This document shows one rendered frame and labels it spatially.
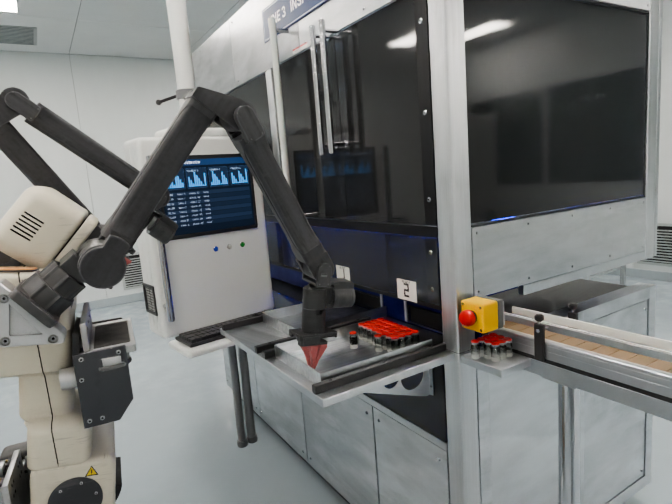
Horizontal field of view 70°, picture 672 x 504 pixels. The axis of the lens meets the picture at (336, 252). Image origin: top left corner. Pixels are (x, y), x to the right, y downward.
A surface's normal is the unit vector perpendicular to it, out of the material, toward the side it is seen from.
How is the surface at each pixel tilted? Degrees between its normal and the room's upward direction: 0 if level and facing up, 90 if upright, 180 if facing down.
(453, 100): 90
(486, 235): 90
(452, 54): 90
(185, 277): 90
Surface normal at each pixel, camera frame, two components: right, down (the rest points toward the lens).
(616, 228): 0.52, 0.09
